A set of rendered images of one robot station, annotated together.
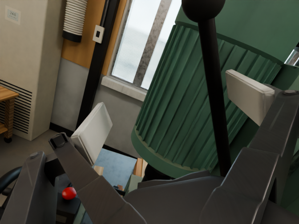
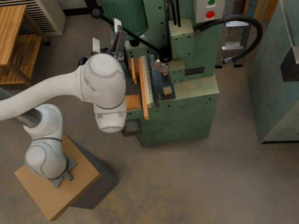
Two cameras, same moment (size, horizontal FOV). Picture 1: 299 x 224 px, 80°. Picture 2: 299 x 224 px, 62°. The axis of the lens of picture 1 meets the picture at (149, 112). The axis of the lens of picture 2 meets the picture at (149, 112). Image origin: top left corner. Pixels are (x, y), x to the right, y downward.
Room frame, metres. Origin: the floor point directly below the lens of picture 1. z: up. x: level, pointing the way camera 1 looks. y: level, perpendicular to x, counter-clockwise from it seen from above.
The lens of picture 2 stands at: (-0.50, -0.29, 2.08)
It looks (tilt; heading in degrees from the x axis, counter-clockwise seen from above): 65 degrees down; 18
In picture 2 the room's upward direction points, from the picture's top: 19 degrees counter-clockwise
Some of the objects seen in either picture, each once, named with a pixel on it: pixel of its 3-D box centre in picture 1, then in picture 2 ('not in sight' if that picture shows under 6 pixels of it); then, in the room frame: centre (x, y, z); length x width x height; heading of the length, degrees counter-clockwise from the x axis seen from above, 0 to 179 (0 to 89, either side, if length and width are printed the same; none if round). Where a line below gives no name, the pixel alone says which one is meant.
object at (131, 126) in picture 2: not in sight; (131, 128); (0.05, 0.04, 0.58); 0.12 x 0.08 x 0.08; 97
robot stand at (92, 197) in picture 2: not in sight; (81, 176); (-0.21, 0.46, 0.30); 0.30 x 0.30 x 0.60; 45
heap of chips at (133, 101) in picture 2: not in sight; (128, 101); (0.07, -0.01, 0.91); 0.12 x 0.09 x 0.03; 97
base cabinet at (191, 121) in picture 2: not in sight; (167, 100); (0.34, -0.19, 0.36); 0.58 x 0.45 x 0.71; 97
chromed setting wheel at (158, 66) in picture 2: not in sight; (164, 65); (0.22, -0.21, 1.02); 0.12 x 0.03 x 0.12; 97
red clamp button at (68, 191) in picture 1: (69, 193); not in sight; (0.28, 0.10, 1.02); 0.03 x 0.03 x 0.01
